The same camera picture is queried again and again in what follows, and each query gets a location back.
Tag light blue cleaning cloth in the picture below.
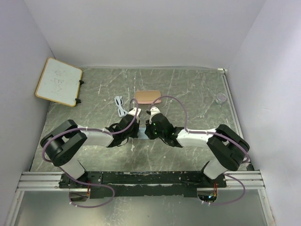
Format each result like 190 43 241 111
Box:
137 128 149 139

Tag pink glasses case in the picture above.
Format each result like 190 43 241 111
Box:
135 90 161 105

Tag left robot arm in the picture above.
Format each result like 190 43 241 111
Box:
40 114 140 188

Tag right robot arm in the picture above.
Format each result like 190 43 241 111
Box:
145 113 250 187

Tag white sunglasses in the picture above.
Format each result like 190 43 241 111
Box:
114 96 127 117

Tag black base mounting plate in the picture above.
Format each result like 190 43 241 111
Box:
58 170 228 200

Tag clear plastic cup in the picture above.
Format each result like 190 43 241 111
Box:
215 93 227 105

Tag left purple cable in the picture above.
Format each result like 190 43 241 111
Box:
41 98 116 208

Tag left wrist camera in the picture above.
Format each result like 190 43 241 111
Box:
127 107 142 118

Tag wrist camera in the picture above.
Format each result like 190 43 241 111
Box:
146 106 161 115
127 107 142 118

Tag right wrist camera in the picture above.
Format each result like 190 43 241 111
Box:
146 106 161 115

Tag small whiteboard orange frame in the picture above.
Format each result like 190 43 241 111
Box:
35 57 84 107

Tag aluminium rail frame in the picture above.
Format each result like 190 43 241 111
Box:
6 68 275 226

